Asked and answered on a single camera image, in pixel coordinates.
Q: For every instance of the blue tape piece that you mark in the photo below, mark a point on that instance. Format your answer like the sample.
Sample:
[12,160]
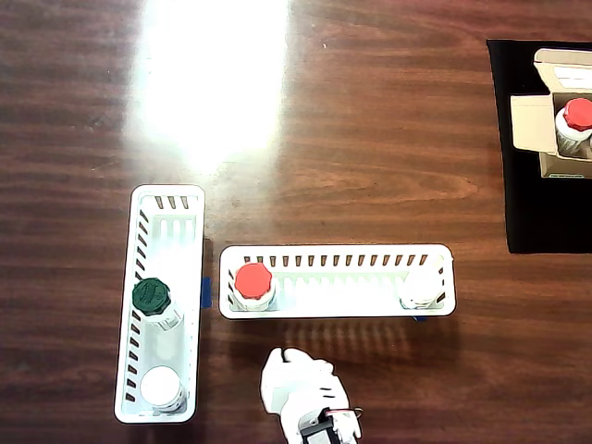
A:
[206,292]
[420,318]

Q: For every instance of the red cap white bottle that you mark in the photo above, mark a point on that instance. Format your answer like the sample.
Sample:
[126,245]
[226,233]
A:
[578,113]
[253,282]

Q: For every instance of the white gripper with motor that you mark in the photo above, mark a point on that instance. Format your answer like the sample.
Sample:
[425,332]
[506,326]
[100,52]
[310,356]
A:
[288,376]

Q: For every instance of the black cloth mat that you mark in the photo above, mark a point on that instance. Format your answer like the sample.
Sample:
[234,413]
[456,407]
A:
[546,213]

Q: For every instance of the white basket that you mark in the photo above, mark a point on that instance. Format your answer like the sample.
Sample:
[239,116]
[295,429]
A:
[159,342]
[342,300]

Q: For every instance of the small cardboard box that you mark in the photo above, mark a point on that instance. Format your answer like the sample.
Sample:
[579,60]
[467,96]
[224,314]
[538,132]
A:
[532,125]

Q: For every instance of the green cap white bottle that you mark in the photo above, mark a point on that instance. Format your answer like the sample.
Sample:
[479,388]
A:
[150,296]

